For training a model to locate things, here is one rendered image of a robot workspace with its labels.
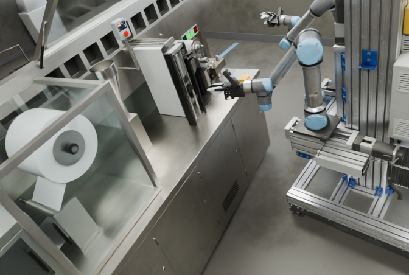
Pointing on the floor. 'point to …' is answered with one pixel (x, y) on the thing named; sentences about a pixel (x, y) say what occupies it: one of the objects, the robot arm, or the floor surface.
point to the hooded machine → (31, 11)
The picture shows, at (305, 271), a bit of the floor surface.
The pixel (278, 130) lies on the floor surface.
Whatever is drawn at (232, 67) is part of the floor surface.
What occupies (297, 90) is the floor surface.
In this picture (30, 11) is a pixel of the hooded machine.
